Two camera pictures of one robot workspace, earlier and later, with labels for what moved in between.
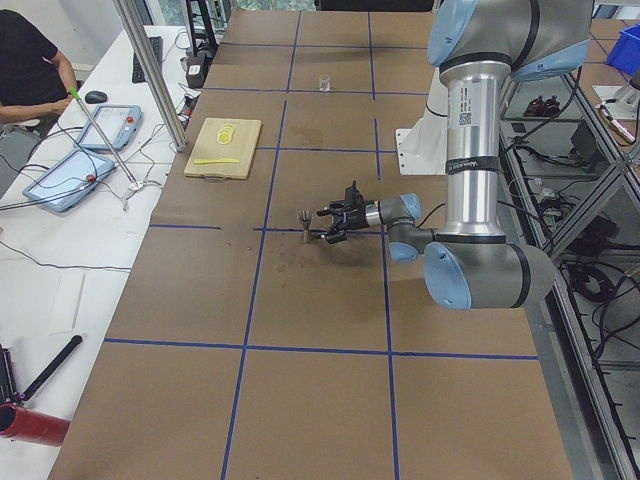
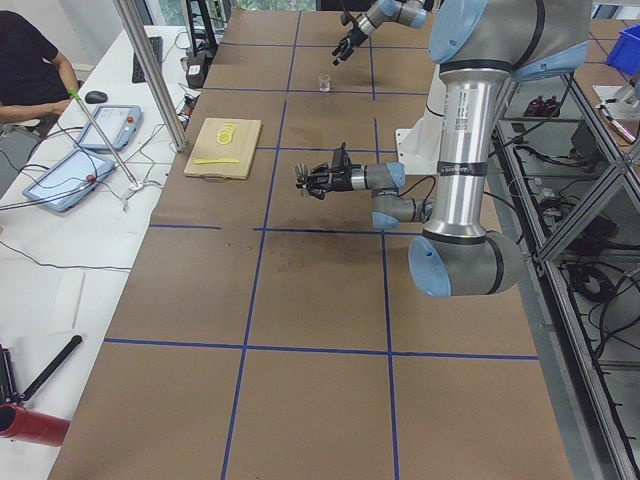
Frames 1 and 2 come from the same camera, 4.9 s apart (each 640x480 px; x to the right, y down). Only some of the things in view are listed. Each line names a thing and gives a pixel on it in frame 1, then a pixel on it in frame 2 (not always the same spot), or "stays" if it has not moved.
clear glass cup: [324, 82] stays
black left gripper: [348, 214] to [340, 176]
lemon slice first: [224, 137] stays
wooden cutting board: [203, 144] stays
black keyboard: [156, 43] stays
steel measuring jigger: [304, 216] to [301, 170]
